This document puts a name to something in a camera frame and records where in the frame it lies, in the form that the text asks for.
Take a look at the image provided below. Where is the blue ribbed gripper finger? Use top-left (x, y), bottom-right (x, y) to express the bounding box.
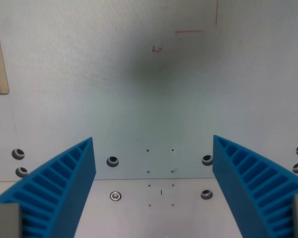
top-left (212, 134), bottom-right (298, 238)
top-left (0, 136), bottom-right (97, 238)

